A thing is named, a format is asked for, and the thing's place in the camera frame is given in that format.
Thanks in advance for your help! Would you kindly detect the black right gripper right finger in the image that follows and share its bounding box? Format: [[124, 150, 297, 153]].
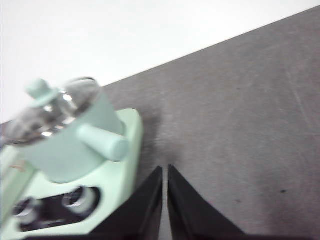
[[167, 164, 320, 240]]

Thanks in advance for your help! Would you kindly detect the mint green pot with handle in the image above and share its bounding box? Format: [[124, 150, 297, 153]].
[[24, 84, 130, 185]]

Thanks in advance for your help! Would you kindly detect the glass lid with green knob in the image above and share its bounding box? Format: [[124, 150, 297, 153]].
[[4, 77, 101, 146]]

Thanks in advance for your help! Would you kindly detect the silver control knob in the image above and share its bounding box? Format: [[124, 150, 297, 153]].
[[61, 186, 94, 216], [14, 198, 39, 224]]

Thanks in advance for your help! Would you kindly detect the mint green breakfast maker base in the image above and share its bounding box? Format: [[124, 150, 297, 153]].
[[0, 108, 145, 233]]

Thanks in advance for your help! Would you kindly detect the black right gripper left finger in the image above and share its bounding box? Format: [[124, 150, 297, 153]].
[[24, 166, 164, 240]]

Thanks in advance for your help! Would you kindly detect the green griddle cover silver handle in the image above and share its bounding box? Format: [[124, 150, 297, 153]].
[[0, 144, 35, 201]]

